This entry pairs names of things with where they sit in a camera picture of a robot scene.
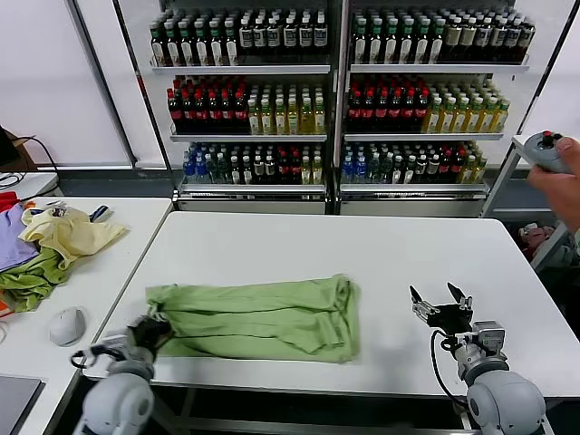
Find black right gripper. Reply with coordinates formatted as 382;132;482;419
409;281;475;339

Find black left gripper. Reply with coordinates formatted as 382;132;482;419
126;315;173;350

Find light green t-shirt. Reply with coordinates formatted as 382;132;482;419
144;273;363;364

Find grey remote controller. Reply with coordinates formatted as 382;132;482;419
523;130;572;176

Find bare person forearm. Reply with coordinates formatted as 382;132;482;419
552;198;580;236

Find bare person hand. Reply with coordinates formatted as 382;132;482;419
527;136;580;215

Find white computer mouse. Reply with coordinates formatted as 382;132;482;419
48;306;87;348

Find pink garment pile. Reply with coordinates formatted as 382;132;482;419
518;221;557;262

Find pale yellow shirt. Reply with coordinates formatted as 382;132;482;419
20;206;131;272

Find olive green garment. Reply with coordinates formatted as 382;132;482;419
0;247;70;314

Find grey white garment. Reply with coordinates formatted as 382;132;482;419
555;237;580;271

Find grey laptop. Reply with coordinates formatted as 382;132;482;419
0;374;47;435

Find purple garment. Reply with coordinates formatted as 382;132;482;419
0;203;41;274

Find brown cardboard box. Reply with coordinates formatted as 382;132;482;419
11;134;41;172

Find black monitor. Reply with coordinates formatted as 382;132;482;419
0;125;22;168

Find metal beverage shelf unit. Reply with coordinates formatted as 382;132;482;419
334;0;580;218
115;0;341;215

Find green-cap white-label bottle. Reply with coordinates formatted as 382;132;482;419
414;22;430;64
429;22;445;64
367;22;383;64
164;24;179;68
382;22;399;64
353;22;369;64
399;22;415;64
150;24;165;68
223;24;238;68
179;24;194;68
193;24;208;68
208;24;224;68

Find dark bottle beige label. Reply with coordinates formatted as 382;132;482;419
444;17;461;63
459;17;477;63

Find dark bottle white label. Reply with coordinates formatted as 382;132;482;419
266;16;282;56
476;17;492;63
296;16;313;56
519;17;537;63
506;17;522;63
251;16;267;56
312;16;328;56
490;17;507;63
281;16;297;56
237;16;254;56

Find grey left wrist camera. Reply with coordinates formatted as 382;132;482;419
97;333;132;359

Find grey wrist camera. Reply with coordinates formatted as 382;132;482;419
97;333;132;359
470;320;505;353

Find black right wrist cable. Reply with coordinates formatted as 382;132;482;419
430;329;472;404

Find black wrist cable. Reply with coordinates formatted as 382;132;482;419
70;346;103;371
430;329;472;404

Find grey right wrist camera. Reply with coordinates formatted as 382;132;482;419
470;320;505;353

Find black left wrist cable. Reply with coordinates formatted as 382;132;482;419
70;346;103;371

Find white metal-frame table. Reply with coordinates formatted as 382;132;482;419
482;134;580;273

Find black power cable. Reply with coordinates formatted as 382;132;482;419
20;137;60;172

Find grey wall frame post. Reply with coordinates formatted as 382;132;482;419
66;0;139;168

